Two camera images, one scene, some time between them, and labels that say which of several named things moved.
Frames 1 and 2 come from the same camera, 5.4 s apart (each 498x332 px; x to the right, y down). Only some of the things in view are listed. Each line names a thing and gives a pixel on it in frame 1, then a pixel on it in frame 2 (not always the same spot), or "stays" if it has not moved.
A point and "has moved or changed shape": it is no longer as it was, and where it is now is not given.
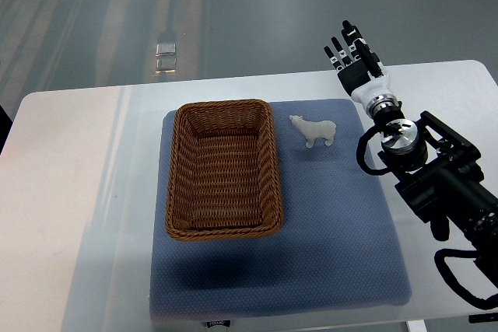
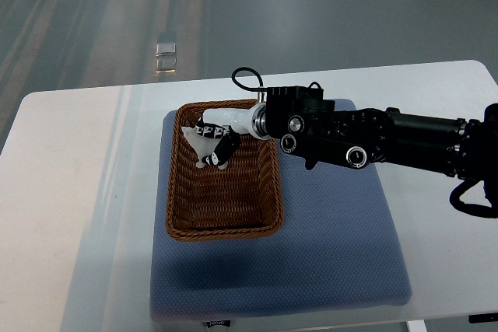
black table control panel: (484, 317) stays
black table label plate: (219, 323) stays
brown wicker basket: (223, 178) stays
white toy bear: (313, 130) has moved or changed shape
